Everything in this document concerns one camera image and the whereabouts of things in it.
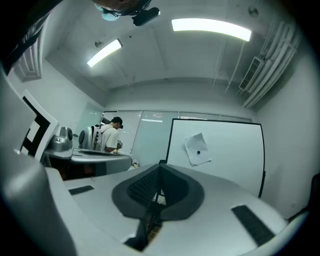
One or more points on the white ceiling pipes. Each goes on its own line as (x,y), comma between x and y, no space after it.
(275,65)

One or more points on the round ceiling detector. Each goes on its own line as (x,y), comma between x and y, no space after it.
(253,11)
(98,44)

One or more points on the person's black top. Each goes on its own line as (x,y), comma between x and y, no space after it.
(27,37)

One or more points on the white ceiling light panel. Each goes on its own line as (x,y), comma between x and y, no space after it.
(103,53)
(212,28)

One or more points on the light blue face mask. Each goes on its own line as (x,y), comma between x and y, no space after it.
(108,15)

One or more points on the black framed whiteboard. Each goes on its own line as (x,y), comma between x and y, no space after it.
(232,150)

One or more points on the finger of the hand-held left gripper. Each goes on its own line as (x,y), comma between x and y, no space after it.
(112,165)

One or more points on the white air vent grille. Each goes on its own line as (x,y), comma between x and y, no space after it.
(250,73)

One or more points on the white paper sheet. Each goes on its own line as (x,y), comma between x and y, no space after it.
(196,145)

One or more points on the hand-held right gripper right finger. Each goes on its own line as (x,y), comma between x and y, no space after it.
(212,215)

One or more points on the black head-mounted camera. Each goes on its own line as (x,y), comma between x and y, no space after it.
(145,16)

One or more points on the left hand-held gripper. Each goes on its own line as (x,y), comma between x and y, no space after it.
(37,125)

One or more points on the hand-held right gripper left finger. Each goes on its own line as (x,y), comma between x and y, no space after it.
(105,190)

